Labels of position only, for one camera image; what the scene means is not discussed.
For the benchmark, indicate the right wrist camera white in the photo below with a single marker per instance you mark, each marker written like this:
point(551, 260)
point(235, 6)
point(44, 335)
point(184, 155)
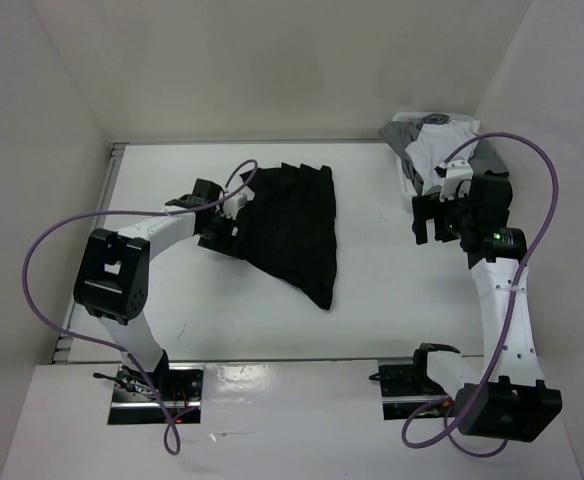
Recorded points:
point(457, 176)

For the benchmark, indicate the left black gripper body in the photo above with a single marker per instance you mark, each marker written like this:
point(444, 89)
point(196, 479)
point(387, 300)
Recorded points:
point(218, 235)

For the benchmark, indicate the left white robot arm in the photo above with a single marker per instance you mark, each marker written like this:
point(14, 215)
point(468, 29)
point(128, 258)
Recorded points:
point(113, 279)

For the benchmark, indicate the black pleated skirt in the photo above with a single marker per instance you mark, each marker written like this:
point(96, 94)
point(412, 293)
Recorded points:
point(287, 229)

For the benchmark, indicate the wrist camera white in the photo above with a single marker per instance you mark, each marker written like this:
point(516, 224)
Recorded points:
point(457, 176)
point(231, 207)

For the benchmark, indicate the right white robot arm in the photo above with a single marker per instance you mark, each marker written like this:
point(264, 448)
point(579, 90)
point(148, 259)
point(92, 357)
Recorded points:
point(508, 399)

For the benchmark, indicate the grey garment in basket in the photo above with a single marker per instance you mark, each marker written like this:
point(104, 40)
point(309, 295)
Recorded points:
point(397, 137)

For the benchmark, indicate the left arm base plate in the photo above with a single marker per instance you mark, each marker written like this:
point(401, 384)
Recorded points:
point(132, 402)

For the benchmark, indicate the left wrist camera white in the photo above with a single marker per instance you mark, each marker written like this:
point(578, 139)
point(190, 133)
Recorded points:
point(231, 207)

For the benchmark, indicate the white laundry basket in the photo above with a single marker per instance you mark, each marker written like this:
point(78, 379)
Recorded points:
point(404, 175)

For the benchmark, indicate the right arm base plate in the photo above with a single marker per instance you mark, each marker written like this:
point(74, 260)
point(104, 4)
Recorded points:
point(401, 392)

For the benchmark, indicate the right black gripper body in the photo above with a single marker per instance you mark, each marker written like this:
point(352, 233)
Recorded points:
point(458, 214)

